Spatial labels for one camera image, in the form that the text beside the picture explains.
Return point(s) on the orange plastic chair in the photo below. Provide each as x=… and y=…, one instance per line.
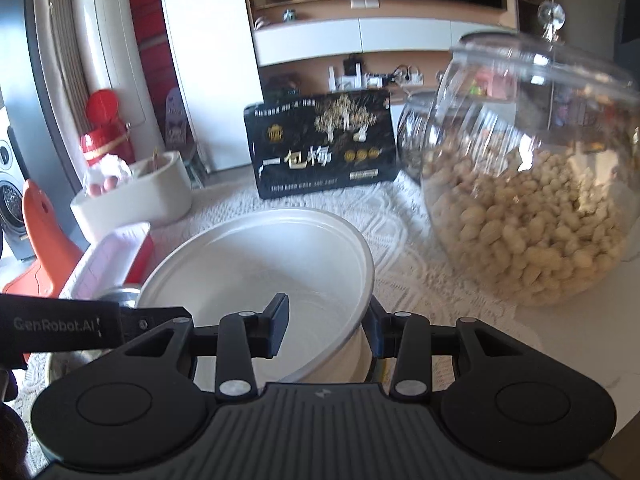
x=45, y=260

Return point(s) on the white power strip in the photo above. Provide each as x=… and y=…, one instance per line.
x=407, y=77

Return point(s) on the black printed gift box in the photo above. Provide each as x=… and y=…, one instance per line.
x=320, y=160

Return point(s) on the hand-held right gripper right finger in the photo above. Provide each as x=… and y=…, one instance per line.
x=372, y=330

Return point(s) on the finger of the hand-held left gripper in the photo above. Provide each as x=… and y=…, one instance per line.
x=145, y=320

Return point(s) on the stainless steel bowl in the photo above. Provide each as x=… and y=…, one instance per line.
x=122, y=294

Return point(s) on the white lace tablecloth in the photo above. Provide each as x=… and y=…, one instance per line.
x=400, y=240

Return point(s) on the wooden toothpicks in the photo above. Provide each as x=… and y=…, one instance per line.
x=156, y=159

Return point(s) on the white paper bowl orange label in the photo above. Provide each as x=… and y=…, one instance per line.
x=250, y=260

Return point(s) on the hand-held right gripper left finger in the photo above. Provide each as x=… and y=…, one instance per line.
x=277, y=325

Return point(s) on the white router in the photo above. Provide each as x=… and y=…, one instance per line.
x=345, y=80

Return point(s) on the white floor air conditioner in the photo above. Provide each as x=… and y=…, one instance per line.
x=100, y=35

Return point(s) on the red and white rectangular tray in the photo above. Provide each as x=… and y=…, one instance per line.
x=110, y=260

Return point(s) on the grey washing machine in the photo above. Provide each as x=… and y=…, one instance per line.
x=10, y=200

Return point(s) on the glass jar of seeds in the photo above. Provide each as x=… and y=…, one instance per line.
x=412, y=145

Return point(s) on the red thermos bottle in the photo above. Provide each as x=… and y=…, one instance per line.
x=102, y=135

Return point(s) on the glass jar of peanuts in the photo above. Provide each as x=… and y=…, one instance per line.
x=525, y=210

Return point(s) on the beige tissue box holder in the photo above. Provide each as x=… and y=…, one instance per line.
x=150, y=195

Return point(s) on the pale purple decorated board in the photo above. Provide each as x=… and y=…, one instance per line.
x=176, y=117

